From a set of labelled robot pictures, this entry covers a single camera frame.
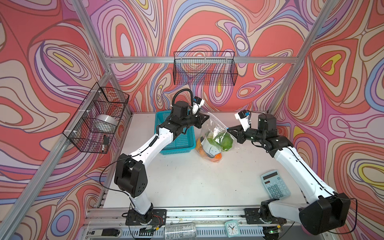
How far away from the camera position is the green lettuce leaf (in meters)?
0.77

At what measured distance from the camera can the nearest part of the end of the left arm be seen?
0.61m

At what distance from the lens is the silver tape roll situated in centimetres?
70

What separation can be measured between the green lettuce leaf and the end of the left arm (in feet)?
0.41

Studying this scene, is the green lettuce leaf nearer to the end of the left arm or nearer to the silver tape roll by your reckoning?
the end of the left arm

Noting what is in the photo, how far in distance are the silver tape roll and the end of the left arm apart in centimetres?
28

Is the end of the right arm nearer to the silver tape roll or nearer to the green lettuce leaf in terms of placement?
the green lettuce leaf
